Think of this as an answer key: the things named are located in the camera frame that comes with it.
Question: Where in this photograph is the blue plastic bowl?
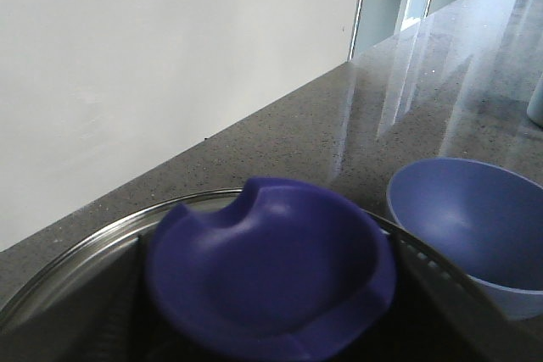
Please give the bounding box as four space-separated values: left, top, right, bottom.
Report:
386 157 542 320

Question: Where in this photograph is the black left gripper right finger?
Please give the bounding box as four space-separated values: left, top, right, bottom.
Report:
388 226 542 361

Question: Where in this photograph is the pale cup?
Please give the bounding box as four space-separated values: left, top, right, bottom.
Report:
526 76 543 128

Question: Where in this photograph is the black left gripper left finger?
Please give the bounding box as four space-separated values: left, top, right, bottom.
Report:
0 234 148 362

